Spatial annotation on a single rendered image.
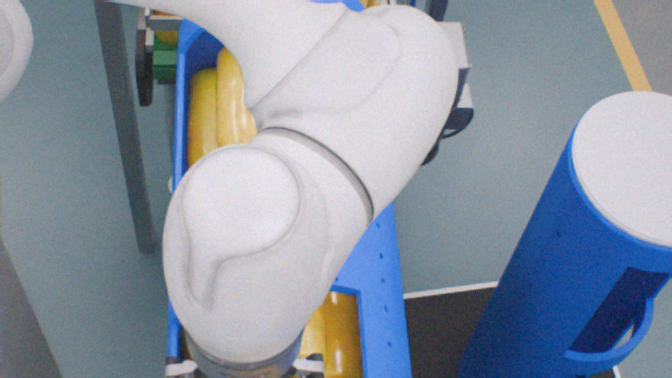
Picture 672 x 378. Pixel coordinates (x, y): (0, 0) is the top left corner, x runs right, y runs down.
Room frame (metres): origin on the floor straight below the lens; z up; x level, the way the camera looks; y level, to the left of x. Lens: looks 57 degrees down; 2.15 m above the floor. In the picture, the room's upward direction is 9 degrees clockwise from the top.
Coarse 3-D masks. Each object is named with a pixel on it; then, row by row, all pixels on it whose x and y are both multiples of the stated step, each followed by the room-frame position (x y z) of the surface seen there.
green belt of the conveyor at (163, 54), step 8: (160, 40) 1.06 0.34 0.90; (160, 48) 1.04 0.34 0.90; (168, 48) 1.04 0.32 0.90; (176, 48) 1.04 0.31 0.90; (160, 56) 1.02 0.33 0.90; (168, 56) 1.03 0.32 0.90; (176, 56) 1.03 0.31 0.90; (160, 64) 1.01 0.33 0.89; (168, 64) 1.02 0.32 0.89; (176, 64) 1.02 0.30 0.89; (160, 72) 1.01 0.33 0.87; (168, 72) 1.01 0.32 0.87; (176, 72) 1.01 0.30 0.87
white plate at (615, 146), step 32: (640, 96) 0.98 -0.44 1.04; (576, 128) 0.90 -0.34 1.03; (608, 128) 0.91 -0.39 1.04; (640, 128) 0.92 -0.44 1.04; (576, 160) 0.84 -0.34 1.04; (608, 160) 0.85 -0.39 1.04; (640, 160) 0.86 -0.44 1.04; (608, 192) 0.79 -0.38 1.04; (640, 192) 0.80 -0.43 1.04; (640, 224) 0.74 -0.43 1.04
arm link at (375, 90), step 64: (128, 0) 0.44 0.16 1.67; (192, 0) 0.45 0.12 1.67; (256, 0) 0.46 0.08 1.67; (256, 64) 0.42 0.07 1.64; (320, 64) 0.42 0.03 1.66; (384, 64) 0.43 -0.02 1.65; (448, 64) 0.46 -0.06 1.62; (256, 128) 0.40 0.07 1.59; (320, 128) 0.38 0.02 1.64; (384, 128) 0.39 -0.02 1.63; (384, 192) 0.36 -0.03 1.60
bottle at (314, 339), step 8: (320, 312) 0.47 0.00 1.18; (312, 320) 0.45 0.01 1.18; (320, 320) 0.46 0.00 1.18; (312, 328) 0.44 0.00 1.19; (320, 328) 0.45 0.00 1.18; (304, 336) 0.43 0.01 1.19; (312, 336) 0.43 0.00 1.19; (320, 336) 0.44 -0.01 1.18; (304, 344) 0.42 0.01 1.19; (312, 344) 0.42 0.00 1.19; (320, 344) 0.43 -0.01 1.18; (304, 352) 0.41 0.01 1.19; (312, 352) 0.41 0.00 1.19; (320, 352) 0.42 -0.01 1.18
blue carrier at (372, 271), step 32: (320, 0) 0.89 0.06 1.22; (352, 0) 0.93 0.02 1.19; (192, 32) 0.85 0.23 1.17; (192, 64) 0.89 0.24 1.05; (384, 224) 0.60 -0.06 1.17; (352, 256) 0.52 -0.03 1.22; (384, 256) 0.55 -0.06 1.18; (352, 288) 0.48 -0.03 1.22; (384, 288) 0.50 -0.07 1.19; (384, 320) 0.46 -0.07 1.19; (384, 352) 0.42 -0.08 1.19
